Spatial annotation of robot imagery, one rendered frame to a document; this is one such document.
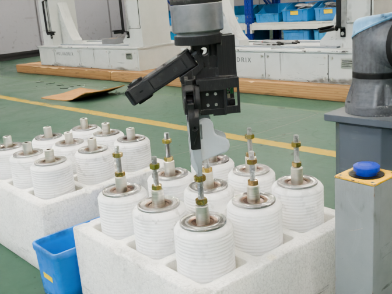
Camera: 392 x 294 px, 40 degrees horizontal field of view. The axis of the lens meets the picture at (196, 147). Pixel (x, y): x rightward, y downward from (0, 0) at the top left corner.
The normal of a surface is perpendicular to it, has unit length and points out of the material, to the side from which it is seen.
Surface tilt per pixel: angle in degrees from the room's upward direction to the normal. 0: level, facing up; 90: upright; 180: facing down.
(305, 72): 90
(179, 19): 90
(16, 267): 0
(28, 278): 0
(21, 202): 90
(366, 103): 72
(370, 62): 90
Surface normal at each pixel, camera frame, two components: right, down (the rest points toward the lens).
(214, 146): 0.07, 0.28
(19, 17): 0.69, 0.14
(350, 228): -0.75, 0.23
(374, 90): -0.37, -0.03
